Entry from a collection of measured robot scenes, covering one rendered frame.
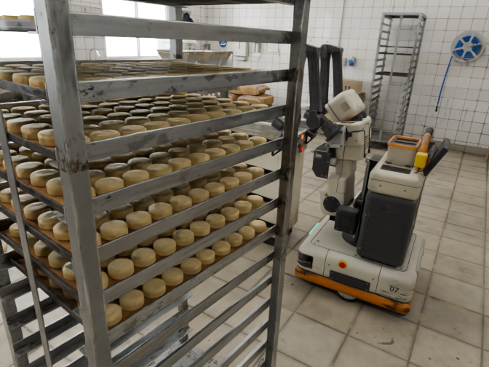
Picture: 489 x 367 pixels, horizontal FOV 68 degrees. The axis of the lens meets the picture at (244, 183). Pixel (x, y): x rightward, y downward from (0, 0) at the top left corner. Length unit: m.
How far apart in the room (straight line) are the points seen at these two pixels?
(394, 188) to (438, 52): 4.37
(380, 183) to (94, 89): 1.62
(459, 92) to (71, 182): 5.90
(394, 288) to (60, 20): 1.98
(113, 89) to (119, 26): 0.09
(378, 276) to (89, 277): 1.74
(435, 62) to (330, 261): 4.47
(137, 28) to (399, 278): 1.85
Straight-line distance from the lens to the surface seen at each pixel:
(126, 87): 0.63
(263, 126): 2.45
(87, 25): 0.59
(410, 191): 1.98
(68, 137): 0.55
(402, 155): 2.11
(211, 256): 0.96
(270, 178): 1.01
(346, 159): 2.20
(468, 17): 6.19
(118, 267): 0.78
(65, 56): 0.54
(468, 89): 6.19
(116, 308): 0.83
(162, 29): 0.67
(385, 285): 2.19
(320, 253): 2.22
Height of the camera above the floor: 1.40
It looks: 21 degrees down
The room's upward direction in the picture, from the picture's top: 3 degrees clockwise
